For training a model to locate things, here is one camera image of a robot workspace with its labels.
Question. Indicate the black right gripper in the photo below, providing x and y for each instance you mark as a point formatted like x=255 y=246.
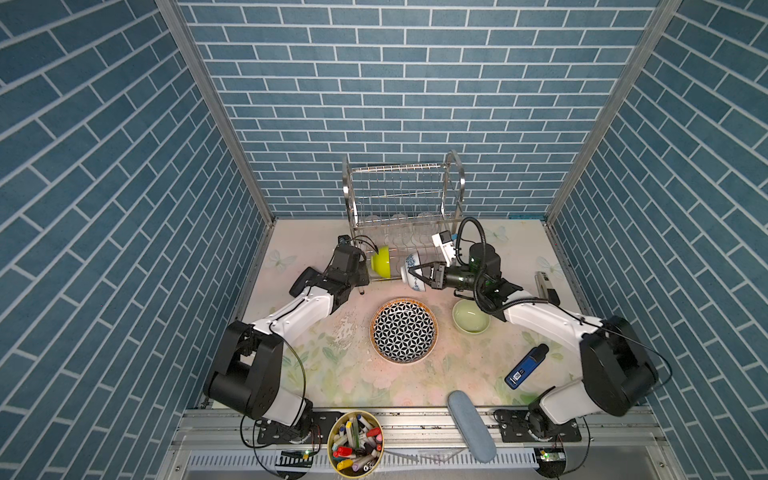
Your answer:
x=438 y=274

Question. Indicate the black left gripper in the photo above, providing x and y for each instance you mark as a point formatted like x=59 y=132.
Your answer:
x=360 y=267

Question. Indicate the blue floral white bowl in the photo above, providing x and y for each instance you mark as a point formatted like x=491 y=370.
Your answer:
x=410 y=272

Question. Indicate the lime green small bowl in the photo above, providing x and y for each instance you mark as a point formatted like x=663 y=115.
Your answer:
x=380 y=262

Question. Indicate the pale green small bowl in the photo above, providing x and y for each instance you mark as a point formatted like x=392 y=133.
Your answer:
x=469 y=318

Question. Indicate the white patterned large bowl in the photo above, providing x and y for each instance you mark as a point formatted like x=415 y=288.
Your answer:
x=404 y=331

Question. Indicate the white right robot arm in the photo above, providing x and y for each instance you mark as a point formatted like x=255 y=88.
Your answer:
x=616 y=370

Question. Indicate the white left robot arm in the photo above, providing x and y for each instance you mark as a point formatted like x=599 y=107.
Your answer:
x=245 y=374

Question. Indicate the steel two-tier dish rack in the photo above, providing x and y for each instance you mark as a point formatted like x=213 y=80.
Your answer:
x=402 y=206

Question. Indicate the black desk calculator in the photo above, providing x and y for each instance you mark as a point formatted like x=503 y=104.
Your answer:
x=307 y=278

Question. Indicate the blue card device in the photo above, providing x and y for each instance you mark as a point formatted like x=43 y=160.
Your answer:
x=526 y=366

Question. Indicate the grey blue oval case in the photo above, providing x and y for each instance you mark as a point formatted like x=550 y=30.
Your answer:
x=471 y=426

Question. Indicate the yellow tin pen holder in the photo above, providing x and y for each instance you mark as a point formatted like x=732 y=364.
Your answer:
x=355 y=447

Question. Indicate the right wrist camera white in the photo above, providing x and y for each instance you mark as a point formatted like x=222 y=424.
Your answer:
x=444 y=242

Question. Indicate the aluminium front rail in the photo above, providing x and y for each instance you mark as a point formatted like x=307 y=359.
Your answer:
x=413 y=438

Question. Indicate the aluminium corner frame post left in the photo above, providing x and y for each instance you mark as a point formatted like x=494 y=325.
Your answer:
x=180 y=32

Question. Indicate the aluminium corner frame post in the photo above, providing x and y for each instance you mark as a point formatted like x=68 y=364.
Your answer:
x=657 y=24
x=180 y=32

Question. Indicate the aluminium corner frame post right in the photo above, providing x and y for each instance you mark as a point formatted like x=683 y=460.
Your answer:
x=657 y=24

